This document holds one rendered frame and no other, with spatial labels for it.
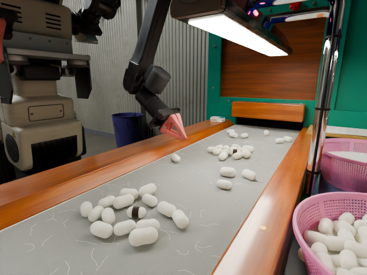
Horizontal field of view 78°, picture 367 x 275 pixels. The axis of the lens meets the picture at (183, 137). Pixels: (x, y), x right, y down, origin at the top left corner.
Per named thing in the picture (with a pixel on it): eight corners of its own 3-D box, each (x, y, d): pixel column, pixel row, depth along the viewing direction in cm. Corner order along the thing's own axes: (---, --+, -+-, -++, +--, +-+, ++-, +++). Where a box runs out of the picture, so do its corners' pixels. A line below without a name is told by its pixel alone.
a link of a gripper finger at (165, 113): (195, 130, 66) (175, 108, 68) (182, 134, 60) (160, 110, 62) (183, 145, 69) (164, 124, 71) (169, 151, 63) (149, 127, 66)
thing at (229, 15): (168, 18, 32) (167, -41, 30) (268, 56, 83) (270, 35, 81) (220, 9, 28) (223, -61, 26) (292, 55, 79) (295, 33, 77)
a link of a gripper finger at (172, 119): (200, 128, 68) (179, 107, 70) (187, 132, 62) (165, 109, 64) (187, 143, 71) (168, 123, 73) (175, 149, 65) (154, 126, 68)
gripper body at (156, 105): (182, 110, 70) (167, 95, 72) (162, 114, 62) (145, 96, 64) (171, 125, 73) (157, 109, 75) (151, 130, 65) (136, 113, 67)
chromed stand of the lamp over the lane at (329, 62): (227, 194, 57) (238, -5, 46) (250, 169, 73) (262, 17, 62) (314, 219, 47) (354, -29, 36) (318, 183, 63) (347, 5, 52)
